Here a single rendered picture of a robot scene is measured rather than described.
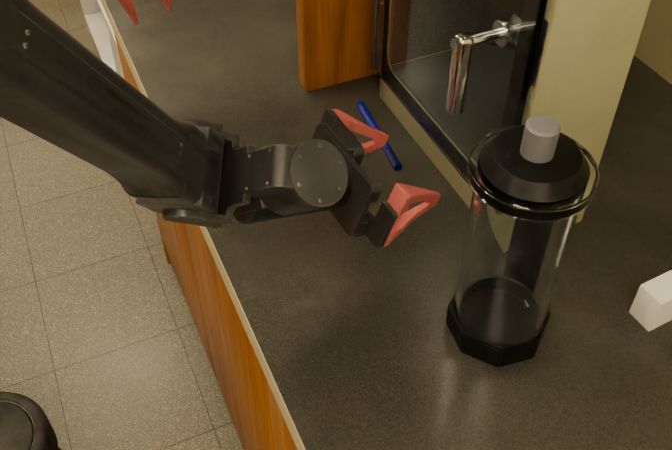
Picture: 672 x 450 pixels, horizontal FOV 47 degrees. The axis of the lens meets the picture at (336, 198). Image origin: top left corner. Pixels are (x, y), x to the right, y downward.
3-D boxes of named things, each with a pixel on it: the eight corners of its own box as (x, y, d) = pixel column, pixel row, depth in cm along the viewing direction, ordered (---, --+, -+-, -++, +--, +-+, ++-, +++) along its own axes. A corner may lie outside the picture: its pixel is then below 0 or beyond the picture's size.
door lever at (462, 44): (497, 109, 79) (483, 95, 80) (512, 27, 72) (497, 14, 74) (451, 122, 77) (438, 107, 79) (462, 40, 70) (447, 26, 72)
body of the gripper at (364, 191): (333, 119, 78) (269, 125, 73) (388, 185, 72) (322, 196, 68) (314, 169, 81) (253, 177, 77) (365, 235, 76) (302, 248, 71)
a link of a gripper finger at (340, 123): (386, 102, 83) (313, 108, 78) (423, 143, 79) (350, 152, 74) (365, 151, 87) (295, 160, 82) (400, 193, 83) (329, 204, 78)
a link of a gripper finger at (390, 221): (422, 142, 79) (349, 151, 74) (464, 187, 75) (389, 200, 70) (399, 192, 83) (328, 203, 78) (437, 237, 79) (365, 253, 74)
